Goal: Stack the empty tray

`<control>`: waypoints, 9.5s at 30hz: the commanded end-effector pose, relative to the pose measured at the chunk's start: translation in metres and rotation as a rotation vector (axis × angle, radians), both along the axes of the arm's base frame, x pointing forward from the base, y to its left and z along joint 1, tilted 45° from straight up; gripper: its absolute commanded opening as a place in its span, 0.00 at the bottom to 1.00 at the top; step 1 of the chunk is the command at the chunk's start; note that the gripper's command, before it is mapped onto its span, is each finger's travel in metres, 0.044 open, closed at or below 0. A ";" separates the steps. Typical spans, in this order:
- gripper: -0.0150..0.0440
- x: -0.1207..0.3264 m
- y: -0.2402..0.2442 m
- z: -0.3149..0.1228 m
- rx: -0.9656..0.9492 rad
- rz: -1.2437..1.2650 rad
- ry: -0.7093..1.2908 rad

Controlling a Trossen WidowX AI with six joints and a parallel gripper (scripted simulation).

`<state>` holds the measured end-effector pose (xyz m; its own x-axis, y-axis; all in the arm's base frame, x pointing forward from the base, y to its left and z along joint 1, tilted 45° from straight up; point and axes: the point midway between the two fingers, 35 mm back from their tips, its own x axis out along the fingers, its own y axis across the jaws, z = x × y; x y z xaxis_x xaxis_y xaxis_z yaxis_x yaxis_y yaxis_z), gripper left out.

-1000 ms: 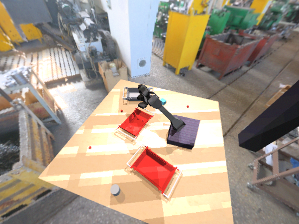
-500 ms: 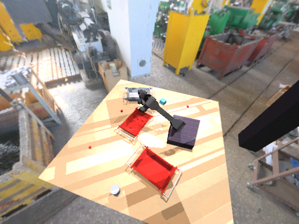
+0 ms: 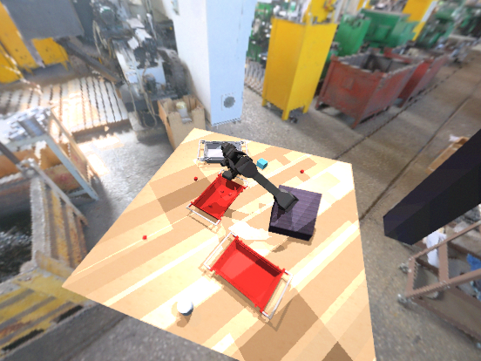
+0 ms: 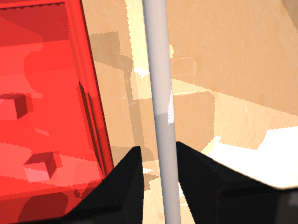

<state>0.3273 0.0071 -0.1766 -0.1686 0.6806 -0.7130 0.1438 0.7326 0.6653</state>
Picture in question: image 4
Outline red plastic tray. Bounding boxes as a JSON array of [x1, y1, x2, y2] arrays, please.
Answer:
[[0, 0, 114, 224]]

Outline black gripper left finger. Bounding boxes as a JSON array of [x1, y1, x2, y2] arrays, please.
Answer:
[[11, 146, 144, 224]]

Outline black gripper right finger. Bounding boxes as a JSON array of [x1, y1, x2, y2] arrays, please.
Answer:
[[176, 141, 298, 224]]

